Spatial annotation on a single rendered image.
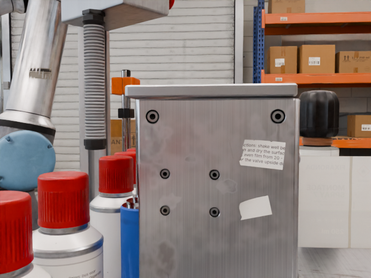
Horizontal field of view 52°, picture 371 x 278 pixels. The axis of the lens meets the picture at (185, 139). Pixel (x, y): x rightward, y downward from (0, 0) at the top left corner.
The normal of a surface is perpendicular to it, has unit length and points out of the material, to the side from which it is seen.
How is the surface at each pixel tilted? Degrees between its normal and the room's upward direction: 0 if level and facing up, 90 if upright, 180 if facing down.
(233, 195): 90
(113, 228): 90
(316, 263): 0
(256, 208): 90
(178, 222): 90
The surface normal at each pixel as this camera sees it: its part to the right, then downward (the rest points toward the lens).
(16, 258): 0.83, 0.03
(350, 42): -0.08, 0.05
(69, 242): 0.29, -0.72
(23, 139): 0.53, 0.13
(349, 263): 0.00, -1.00
